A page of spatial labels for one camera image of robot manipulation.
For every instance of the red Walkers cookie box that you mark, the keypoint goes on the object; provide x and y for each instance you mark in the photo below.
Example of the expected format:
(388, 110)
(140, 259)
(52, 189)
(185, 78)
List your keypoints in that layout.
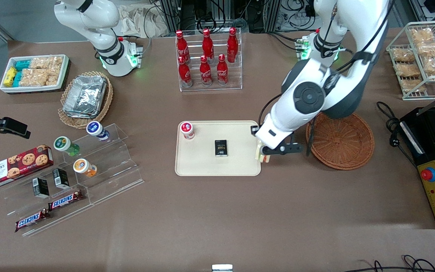
(13, 168)

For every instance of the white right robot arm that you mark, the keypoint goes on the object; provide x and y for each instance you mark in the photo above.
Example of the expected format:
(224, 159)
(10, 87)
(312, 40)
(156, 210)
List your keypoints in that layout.
(104, 22)

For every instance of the yellow snack pack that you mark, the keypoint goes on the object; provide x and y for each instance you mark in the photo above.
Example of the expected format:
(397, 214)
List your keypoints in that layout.
(10, 76)

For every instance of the black machine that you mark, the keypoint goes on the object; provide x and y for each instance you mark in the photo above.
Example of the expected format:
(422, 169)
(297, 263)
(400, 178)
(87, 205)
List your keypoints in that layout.
(429, 151)

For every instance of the orange-lid yogurt cup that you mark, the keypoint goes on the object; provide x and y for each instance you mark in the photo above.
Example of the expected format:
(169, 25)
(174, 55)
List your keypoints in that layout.
(82, 166)

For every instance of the black equipment rack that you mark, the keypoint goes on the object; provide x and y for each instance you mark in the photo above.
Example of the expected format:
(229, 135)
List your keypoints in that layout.
(263, 15)

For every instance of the small black box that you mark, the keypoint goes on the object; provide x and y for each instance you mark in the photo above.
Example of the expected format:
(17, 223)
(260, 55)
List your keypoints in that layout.
(221, 148)
(40, 187)
(61, 178)

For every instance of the clear rice cracker pack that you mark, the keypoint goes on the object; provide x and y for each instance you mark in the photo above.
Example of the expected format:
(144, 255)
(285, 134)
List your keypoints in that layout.
(39, 62)
(53, 76)
(33, 77)
(55, 62)

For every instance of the white snack tray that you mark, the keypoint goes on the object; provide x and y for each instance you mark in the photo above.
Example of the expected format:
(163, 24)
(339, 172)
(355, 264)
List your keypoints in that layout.
(32, 89)

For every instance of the red-lid yogurt cup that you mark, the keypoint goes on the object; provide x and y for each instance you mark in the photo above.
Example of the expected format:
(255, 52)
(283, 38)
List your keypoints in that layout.
(187, 129)

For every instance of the clear acrylic stepped stand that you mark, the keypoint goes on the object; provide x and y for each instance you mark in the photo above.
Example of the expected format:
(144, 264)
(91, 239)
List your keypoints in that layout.
(115, 170)

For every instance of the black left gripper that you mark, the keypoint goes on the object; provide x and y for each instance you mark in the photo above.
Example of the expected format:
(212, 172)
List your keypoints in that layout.
(253, 129)

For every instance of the blue-lid yogurt cup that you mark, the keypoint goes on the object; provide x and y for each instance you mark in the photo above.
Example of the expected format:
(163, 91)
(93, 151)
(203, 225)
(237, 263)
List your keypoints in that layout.
(96, 129)

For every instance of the white clip object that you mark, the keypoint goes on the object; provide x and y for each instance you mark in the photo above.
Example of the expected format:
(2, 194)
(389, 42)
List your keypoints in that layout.
(222, 268)

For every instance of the green-lid yogurt cup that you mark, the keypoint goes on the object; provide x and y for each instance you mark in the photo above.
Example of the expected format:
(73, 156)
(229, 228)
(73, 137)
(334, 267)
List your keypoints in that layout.
(63, 144)

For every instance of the Snickers chocolate bar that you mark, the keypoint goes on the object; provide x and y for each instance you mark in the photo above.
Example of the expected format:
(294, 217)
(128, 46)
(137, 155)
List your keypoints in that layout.
(32, 220)
(65, 200)

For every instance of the teal snack pack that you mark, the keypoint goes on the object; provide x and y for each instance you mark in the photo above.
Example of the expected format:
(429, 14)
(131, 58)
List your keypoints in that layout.
(17, 78)
(23, 65)

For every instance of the red cola bottle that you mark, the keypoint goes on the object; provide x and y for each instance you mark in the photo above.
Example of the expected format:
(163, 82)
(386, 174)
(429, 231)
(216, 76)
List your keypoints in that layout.
(207, 44)
(222, 71)
(205, 72)
(232, 45)
(182, 47)
(185, 73)

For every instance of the triangle sandwich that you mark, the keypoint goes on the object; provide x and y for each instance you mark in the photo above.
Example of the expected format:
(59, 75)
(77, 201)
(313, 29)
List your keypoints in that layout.
(258, 153)

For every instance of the silver foil tray stack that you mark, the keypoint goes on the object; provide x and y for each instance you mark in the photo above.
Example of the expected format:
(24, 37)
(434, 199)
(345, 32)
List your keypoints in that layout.
(85, 96)

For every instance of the red emergency stop button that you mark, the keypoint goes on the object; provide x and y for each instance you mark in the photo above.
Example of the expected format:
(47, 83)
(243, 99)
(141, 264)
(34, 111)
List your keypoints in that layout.
(428, 174)

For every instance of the beige crumpled bag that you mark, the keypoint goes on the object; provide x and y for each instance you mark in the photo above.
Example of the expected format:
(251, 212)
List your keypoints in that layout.
(142, 20)

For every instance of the beige plastic tray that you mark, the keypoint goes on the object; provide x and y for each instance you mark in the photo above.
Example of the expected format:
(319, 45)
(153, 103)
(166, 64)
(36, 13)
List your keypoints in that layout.
(240, 166)

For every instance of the flat wicker basket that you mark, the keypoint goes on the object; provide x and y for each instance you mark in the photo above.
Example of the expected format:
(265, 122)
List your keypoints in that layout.
(106, 102)

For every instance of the round brown wicker basket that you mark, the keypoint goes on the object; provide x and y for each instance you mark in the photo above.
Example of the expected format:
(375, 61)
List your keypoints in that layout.
(342, 147)

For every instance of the clear acrylic bottle rack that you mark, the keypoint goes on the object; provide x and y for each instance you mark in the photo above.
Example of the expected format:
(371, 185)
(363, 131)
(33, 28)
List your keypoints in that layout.
(236, 79)

